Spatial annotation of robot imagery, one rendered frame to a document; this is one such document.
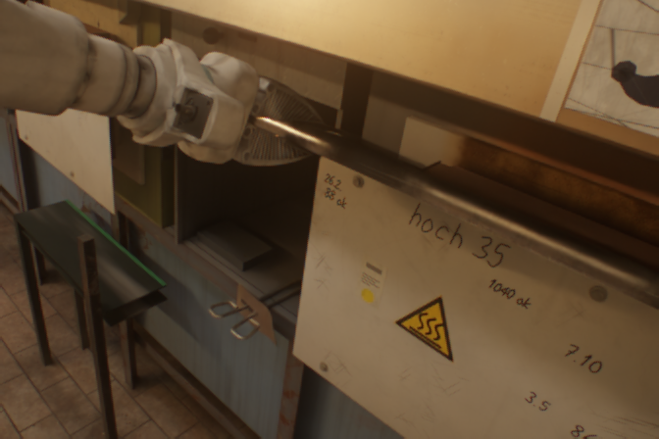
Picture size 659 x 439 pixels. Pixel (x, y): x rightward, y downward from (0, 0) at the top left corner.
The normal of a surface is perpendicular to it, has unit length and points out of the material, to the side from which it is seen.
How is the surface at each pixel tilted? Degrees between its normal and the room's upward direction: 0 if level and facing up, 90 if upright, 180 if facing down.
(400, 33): 80
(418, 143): 90
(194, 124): 69
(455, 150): 90
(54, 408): 0
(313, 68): 90
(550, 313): 90
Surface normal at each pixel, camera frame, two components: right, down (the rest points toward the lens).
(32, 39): 0.92, 0.18
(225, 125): 0.75, 0.41
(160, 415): 0.14, -0.89
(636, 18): -0.60, 0.10
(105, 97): 0.57, 0.70
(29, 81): 0.78, 0.54
